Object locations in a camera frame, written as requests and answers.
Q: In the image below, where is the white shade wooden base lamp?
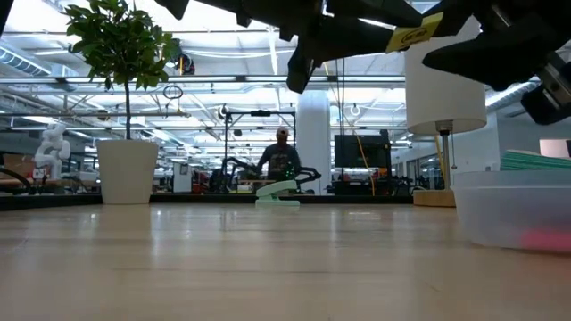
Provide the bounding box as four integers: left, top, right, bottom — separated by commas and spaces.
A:
404, 16, 488, 209

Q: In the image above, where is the small patterned card pack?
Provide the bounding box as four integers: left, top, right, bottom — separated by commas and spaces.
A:
499, 149, 571, 172

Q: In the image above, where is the white column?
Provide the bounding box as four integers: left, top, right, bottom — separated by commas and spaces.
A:
295, 90, 333, 196

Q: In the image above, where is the green plant in white pot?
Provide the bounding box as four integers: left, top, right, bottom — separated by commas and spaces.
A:
63, 0, 183, 206

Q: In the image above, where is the black aluminium table frame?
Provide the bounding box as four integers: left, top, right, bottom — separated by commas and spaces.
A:
0, 192, 415, 211

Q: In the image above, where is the yellow strap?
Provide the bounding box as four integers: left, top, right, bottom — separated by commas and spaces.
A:
433, 135, 447, 191

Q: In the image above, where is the yellow cable tag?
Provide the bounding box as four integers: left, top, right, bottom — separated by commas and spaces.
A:
385, 12, 445, 54

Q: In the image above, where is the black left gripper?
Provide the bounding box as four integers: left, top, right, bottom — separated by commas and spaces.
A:
195, 0, 425, 95

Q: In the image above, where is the person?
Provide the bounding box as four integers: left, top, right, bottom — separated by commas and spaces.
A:
255, 126, 302, 183

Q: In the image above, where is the mint green stapler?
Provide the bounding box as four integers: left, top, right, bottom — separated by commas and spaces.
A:
254, 178, 302, 208

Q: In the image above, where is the white humanoid robot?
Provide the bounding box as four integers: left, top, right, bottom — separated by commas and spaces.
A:
34, 121, 72, 181

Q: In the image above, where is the clear plastic storage box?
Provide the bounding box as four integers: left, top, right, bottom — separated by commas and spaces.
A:
450, 170, 571, 255

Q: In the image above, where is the black cabinet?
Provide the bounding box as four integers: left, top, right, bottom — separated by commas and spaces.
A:
333, 129, 393, 196

